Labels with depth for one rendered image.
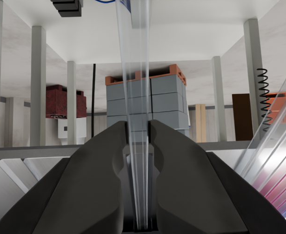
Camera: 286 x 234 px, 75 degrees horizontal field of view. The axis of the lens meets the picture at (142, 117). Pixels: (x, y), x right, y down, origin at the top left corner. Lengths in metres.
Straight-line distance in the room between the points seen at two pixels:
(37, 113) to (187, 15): 0.51
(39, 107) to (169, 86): 2.22
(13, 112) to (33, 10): 4.51
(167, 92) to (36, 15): 2.20
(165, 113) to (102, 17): 2.13
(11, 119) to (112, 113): 2.72
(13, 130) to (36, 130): 4.43
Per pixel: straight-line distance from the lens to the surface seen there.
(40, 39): 0.67
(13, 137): 5.05
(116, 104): 2.96
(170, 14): 0.61
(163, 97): 2.66
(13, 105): 5.09
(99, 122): 7.73
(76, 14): 0.50
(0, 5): 0.62
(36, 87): 0.63
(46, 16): 0.64
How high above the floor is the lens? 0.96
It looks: 5 degrees down
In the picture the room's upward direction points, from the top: 178 degrees clockwise
